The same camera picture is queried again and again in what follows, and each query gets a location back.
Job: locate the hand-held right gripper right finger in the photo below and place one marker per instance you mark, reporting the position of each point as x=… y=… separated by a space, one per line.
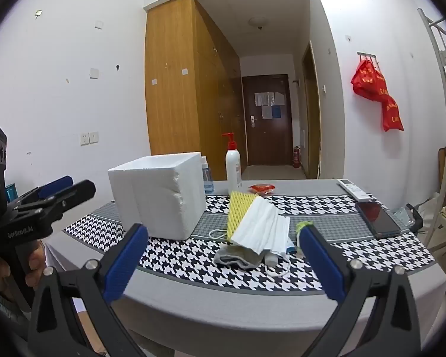
x=319 y=264

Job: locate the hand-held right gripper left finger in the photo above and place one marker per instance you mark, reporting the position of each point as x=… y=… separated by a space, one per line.
x=126 y=264

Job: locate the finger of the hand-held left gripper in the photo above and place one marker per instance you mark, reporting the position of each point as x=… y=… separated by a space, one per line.
x=78 y=190
x=55 y=185

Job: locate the white foam stick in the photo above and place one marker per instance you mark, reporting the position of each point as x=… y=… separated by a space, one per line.
x=273 y=259

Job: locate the blue face mask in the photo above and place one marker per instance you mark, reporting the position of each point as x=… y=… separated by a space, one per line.
x=260 y=227

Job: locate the white foam box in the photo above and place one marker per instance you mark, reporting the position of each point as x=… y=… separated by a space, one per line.
x=152 y=197

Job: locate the grey sock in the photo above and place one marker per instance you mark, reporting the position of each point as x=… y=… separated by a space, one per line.
x=234 y=258

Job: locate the yellow foam net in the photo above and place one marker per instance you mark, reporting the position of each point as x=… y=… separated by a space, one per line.
x=238 y=212

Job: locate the person's left forearm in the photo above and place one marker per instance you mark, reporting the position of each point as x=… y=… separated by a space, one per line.
x=2 y=319

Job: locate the person's left hand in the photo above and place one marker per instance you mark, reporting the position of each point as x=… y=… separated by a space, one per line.
x=35 y=264

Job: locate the teal bottle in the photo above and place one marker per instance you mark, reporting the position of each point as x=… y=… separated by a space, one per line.
x=10 y=192

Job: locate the green foam net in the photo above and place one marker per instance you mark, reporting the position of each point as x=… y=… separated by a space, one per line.
x=303 y=227

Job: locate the houndstooth table mat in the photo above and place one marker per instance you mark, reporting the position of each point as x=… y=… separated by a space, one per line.
x=193 y=260

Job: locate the black smartphone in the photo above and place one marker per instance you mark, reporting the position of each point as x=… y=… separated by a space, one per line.
x=377 y=218

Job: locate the white remote control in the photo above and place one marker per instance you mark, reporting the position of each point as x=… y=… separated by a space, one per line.
x=354 y=189

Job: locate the clear plastic wrapper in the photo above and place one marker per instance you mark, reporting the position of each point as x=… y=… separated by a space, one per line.
x=401 y=216

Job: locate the red snack packet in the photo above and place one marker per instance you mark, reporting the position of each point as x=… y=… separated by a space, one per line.
x=262 y=189

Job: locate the red fire extinguisher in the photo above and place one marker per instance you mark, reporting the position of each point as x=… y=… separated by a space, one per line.
x=296 y=158

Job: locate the blue spray bottle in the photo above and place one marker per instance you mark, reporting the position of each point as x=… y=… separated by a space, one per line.
x=207 y=180

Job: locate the white pump bottle red top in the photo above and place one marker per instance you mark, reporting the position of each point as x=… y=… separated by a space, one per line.
x=233 y=171

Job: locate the dark brown entrance door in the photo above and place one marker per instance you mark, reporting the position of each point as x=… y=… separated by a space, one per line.
x=267 y=137

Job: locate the wooden wardrobe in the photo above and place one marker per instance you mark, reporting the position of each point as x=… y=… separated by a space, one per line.
x=171 y=81

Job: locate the light wooden side door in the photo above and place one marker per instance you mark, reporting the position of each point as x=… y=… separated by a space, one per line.
x=312 y=119

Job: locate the wooden plank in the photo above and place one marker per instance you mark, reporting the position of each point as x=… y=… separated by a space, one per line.
x=444 y=167

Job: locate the blue paper notice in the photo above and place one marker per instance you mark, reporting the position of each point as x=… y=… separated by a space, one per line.
x=273 y=112

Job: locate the white paper notice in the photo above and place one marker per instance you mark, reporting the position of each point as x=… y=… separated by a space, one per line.
x=267 y=98

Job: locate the red plastic bags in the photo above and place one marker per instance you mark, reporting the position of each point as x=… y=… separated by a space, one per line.
x=371 y=85

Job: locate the round ceiling lamp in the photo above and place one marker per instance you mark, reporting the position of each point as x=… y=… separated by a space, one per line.
x=259 y=22

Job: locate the white wall socket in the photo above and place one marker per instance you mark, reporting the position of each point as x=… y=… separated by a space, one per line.
x=93 y=137
x=84 y=138

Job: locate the white wall switch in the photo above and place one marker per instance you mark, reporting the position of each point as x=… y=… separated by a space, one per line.
x=93 y=73

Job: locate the white wall plate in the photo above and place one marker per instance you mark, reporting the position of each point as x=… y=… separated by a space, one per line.
x=99 y=25

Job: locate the metal wall hook rack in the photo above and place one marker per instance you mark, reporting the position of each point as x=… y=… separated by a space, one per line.
x=368 y=55

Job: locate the grey metal bunk bed frame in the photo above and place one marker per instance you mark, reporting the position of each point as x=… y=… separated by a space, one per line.
x=444 y=63

